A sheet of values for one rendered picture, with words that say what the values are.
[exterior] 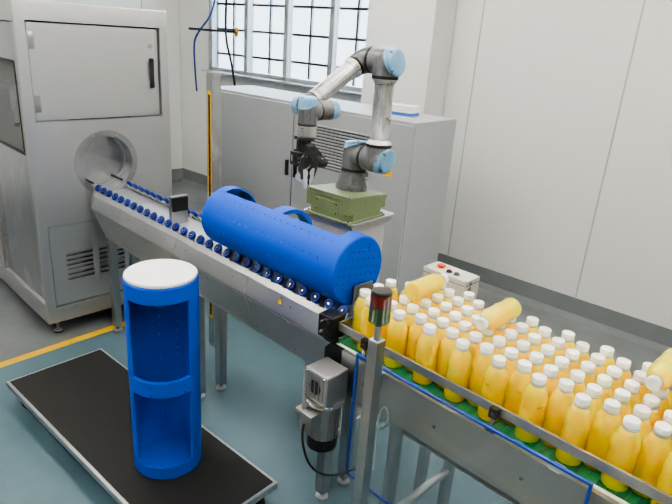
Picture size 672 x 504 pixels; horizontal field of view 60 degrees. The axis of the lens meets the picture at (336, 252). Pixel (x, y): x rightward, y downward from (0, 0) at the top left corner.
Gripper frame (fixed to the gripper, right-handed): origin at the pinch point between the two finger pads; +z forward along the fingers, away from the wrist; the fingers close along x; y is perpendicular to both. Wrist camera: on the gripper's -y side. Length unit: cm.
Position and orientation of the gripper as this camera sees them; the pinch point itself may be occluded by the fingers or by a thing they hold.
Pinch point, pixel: (307, 187)
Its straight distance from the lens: 237.1
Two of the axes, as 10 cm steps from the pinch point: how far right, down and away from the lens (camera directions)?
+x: -7.0, 2.0, -6.8
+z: -0.7, 9.3, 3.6
